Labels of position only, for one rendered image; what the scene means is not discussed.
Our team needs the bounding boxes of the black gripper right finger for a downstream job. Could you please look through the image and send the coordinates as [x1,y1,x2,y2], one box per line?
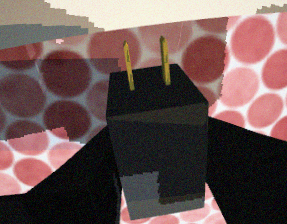
[206,116,287,224]

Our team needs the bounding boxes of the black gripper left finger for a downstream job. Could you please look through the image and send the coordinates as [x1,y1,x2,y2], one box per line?
[0,125,123,224]

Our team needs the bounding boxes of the black two-prong plug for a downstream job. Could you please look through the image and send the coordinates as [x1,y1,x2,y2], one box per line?
[106,36,210,221]

